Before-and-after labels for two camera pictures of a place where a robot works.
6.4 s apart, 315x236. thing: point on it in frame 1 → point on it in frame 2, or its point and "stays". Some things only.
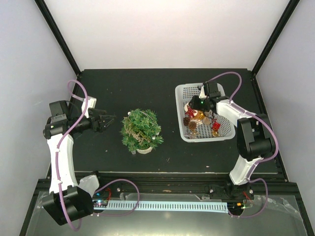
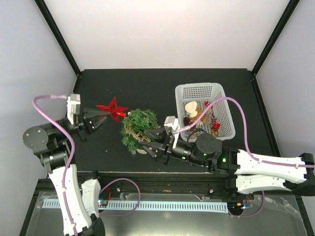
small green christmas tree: x=141 y=130 stays
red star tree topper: x=190 y=112 → x=115 y=110
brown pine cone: x=186 y=120 stays
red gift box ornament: x=216 y=125 stays
